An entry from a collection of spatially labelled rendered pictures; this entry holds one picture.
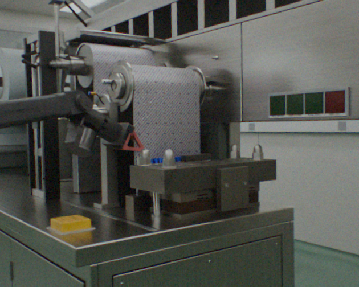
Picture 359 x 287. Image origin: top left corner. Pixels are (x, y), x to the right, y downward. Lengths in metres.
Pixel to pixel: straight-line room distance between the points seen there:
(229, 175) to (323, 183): 2.93
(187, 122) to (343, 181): 2.74
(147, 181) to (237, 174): 0.24
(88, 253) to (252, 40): 0.78
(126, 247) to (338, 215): 3.20
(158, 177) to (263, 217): 0.32
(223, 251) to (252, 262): 0.11
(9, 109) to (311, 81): 0.73
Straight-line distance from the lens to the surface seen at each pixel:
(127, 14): 1.98
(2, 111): 1.00
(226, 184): 1.17
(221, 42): 1.47
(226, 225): 1.14
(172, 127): 1.33
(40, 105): 1.06
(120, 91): 1.27
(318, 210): 4.16
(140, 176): 1.16
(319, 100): 1.19
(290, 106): 1.25
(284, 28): 1.30
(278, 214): 1.27
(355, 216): 3.96
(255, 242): 1.23
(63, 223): 1.04
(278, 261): 1.31
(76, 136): 1.12
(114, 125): 1.20
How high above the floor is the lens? 1.14
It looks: 3 degrees down
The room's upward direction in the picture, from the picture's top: 1 degrees counter-clockwise
